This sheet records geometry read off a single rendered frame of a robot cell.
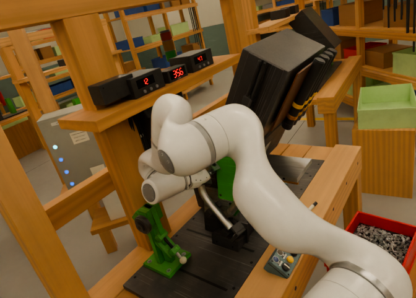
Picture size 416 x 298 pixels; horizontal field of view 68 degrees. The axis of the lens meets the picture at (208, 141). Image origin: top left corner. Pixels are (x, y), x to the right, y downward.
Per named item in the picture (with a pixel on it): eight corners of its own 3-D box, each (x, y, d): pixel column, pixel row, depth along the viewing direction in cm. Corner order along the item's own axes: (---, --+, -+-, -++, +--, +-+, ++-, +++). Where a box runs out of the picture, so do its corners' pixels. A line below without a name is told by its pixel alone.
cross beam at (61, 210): (238, 104, 198) (236, 91, 195) (51, 235, 109) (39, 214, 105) (232, 105, 201) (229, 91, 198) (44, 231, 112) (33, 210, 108)
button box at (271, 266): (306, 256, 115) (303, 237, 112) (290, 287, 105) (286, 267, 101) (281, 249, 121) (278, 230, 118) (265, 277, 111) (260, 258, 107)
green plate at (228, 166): (252, 196, 126) (250, 146, 122) (241, 203, 120) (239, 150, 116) (229, 192, 133) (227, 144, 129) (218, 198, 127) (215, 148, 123)
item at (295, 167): (312, 165, 128) (311, 158, 127) (298, 185, 117) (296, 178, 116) (234, 155, 152) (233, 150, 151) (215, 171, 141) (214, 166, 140)
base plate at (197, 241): (325, 163, 169) (324, 160, 168) (210, 339, 93) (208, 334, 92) (257, 155, 195) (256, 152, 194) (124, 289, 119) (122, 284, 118)
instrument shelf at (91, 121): (242, 61, 159) (241, 52, 158) (99, 132, 97) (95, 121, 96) (204, 64, 175) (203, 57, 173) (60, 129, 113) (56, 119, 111)
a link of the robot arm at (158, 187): (163, 179, 113) (179, 197, 109) (135, 190, 103) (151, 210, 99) (172, 163, 108) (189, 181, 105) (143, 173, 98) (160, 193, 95)
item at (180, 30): (215, 83, 807) (194, -11, 720) (155, 119, 628) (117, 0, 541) (198, 85, 838) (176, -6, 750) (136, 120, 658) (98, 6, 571)
